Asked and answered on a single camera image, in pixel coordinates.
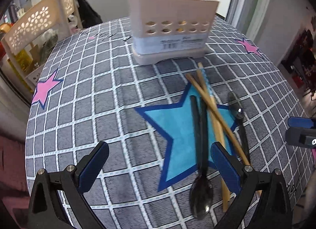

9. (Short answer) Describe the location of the plain bamboo chopstick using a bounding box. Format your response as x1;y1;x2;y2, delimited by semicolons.
185;73;250;165
198;62;230;212

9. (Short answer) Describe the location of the black plastic spoon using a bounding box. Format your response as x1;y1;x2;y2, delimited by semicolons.
228;91;251;162
189;99;213;220

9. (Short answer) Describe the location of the black chopstick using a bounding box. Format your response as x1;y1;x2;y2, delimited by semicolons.
190;95;201;173

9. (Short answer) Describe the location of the blue floral bamboo chopstick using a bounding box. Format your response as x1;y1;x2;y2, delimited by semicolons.
200;67;217;109

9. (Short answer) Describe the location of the grey checkered tablecloth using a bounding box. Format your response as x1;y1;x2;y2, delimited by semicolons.
25;18;314;228

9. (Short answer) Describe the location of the pink plastic stool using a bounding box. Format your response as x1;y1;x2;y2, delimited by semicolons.
1;136;29;211

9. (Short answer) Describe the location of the beige plastic storage cart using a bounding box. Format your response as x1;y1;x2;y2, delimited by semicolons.
2;0;80;90

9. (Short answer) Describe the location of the black hanging bag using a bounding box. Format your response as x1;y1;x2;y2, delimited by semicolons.
76;0;102;29

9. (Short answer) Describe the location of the pink plastic utensil holder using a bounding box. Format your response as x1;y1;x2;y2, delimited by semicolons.
127;0;219;65

